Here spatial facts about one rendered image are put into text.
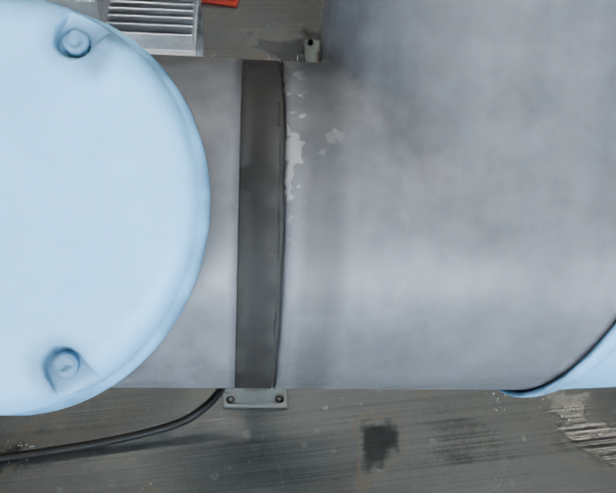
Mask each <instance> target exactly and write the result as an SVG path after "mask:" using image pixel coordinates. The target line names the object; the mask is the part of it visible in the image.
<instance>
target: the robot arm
mask: <svg viewBox="0 0 616 493"><path fill-rule="evenodd" d="M272 386H273V388H274V389H465V390H498V391H500V392H502V393H504V394H506V395H509V396H512V397H521V398H523V397H537V396H542V395H546V394H549V393H552V392H555V391H558V390H560V389H574V388H596V387H614V386H616V0H324V23H323V48H322V60H321V61H320V62H318V63H314V62H292V61H281V64H280V62H279V61H272V60H245V59H241V58H219V57H198V56H176V55H155V54H149V53H148V52H147V51H146V50H145V49H144V48H143V47H141V46H140V45H139V44H138V43H137V42H135V41H134V40H132V39H131V38H130V37H128V36H127V35H125V34H124V33H122V32H121V31H119V30H117V29H116V28H114V27H112V26H110V25H109V24H107V23H105V22H101V21H99V20H97V19H95V18H92V17H89V16H86V15H84V14H80V13H78V12H76V11H73V10H72V9H70V8H67V7H64V6H61V5H58V4H54V3H51V2H47V1H43V0H0V416H29V415H37V414H44V413H49V412H53V411H58V410H61V409H63V408H67V407H70V406H73V405H76V404H78V403H81V402H83V401H85V400H88V399H90V398H92V397H94V396H96V395H98V394H100V393H102V392H103V391H105V390H107V389H109V388H110V387H141V388H235V387H236V388H269V389H270V388H271V387H272Z"/></svg>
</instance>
